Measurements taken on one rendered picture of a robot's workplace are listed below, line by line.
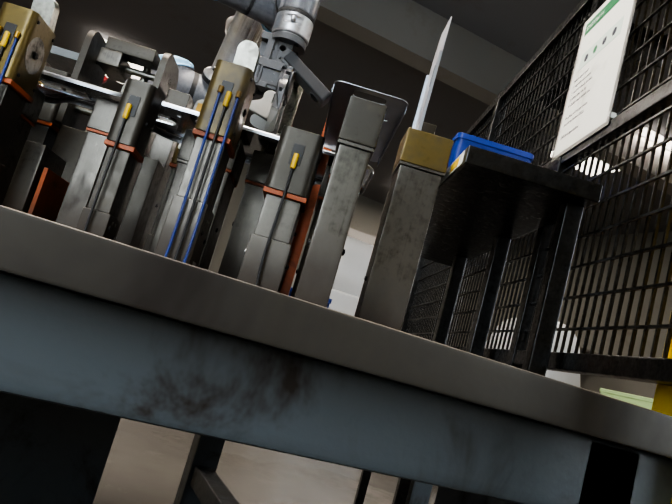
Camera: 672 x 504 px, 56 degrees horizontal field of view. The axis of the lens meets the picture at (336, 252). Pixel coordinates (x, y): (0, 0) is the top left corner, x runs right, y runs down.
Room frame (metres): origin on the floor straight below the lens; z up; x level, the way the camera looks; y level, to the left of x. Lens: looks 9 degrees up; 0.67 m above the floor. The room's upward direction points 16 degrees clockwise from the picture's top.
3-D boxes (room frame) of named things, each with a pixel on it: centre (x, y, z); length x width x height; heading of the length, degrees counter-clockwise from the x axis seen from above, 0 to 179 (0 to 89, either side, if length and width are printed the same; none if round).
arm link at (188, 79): (1.73, 0.59, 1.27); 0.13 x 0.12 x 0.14; 114
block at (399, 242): (1.05, -0.10, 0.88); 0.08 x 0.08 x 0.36; 2
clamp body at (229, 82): (0.95, 0.23, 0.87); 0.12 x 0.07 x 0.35; 2
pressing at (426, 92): (1.17, -0.08, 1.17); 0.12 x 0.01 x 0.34; 2
